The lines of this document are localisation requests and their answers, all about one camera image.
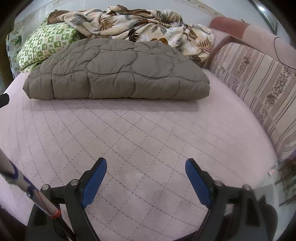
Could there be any grey-brown quilted puffer jacket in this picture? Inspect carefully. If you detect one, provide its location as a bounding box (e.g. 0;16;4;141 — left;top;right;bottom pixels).
23;39;210;101

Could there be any pink quilted bed cover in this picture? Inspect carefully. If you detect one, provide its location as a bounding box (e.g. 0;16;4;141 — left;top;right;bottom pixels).
1;71;278;240

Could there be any white red-tipped rod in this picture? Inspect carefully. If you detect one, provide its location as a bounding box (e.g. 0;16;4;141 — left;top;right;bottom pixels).
1;150;61;219

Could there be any striped floral back cushion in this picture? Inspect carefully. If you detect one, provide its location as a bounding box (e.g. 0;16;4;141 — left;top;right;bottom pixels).
210;43;295;161

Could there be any green white patterned pillow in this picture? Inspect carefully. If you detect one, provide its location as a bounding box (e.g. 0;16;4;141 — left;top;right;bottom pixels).
16;20;81;72

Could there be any floral pillow behind green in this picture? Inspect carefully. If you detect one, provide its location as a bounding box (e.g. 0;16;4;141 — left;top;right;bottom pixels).
6;26;23;78

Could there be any beige leaf print blanket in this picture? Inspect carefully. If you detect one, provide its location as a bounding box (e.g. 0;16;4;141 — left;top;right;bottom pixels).
47;4;215;63

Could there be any thin black cable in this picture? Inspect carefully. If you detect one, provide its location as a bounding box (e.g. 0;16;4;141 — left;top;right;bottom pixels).
273;36;296;71

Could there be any framed wall mirror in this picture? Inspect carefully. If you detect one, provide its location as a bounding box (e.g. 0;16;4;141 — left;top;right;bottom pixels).
249;0;278;35

